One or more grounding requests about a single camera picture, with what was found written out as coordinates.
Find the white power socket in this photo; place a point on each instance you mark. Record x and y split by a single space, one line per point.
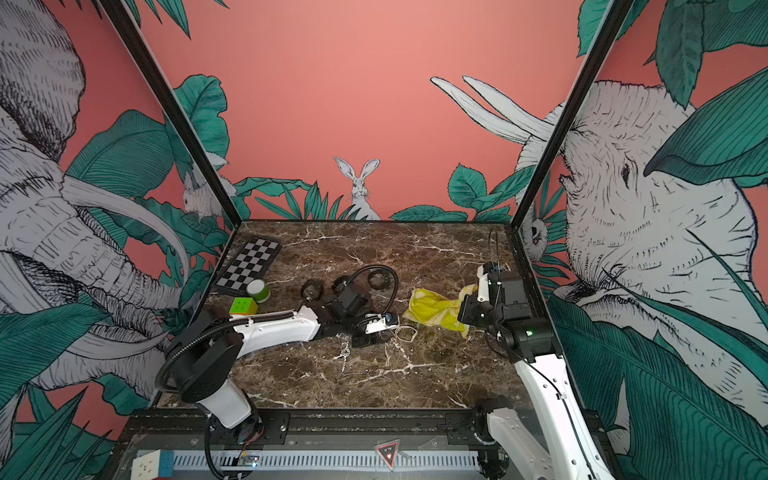
155 465

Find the black right frame post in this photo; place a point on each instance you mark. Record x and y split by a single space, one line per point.
610 26

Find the green white cylinder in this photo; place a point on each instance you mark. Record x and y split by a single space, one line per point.
258 290

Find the yellow green patterned towel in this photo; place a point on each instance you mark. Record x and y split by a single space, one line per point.
433 309

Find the black frame post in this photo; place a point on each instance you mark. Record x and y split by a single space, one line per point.
128 31
610 26

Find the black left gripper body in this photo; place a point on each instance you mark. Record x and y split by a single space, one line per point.
355 327

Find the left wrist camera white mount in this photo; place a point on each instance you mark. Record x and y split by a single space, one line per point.
375 323

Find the red triangle warning sticker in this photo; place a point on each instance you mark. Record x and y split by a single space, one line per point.
388 452

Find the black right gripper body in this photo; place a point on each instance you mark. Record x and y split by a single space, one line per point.
481 315

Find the black left frame post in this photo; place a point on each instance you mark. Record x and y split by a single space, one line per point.
128 31

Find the black white checkerboard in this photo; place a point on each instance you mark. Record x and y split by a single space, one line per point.
250 263

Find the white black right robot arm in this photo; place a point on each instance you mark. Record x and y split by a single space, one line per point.
570 450

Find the black front mounting rail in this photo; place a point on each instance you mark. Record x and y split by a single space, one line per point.
459 426

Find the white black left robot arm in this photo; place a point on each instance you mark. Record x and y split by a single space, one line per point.
199 364

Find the colourful rubik's cube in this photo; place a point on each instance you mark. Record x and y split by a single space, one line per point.
243 306

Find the white slotted cable duct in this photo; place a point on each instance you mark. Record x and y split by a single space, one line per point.
362 461

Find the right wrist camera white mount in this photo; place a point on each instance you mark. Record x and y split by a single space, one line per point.
483 272

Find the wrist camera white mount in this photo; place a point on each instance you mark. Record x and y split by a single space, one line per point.
483 272
375 323

